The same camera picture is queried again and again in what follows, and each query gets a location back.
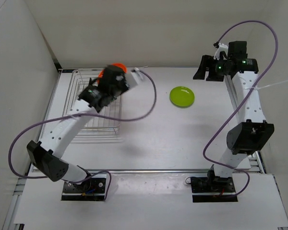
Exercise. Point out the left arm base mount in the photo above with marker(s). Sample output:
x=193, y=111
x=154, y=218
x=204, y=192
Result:
x=92, y=190

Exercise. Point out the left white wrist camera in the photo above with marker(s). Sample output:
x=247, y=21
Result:
x=134, y=77

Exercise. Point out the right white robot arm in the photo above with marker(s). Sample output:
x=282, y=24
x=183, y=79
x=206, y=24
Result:
x=231, y=64

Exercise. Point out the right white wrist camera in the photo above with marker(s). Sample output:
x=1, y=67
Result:
x=221, y=51

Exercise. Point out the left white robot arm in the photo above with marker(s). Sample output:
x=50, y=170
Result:
x=47, y=153

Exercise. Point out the white zip tie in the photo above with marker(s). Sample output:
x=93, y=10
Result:
x=256, y=88

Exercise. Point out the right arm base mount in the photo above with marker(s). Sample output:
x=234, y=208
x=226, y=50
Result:
x=212, y=189

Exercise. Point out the orange plate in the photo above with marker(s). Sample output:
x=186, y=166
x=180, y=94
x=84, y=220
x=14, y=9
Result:
x=120, y=65

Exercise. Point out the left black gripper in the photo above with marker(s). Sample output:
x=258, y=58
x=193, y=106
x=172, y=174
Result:
x=125, y=85

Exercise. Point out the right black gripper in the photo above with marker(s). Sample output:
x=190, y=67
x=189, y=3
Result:
x=208, y=62

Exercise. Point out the green plate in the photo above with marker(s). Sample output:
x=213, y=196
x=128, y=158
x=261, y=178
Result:
x=182, y=96

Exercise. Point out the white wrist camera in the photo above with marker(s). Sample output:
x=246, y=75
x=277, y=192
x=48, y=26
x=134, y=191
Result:
x=134, y=77
x=221, y=51

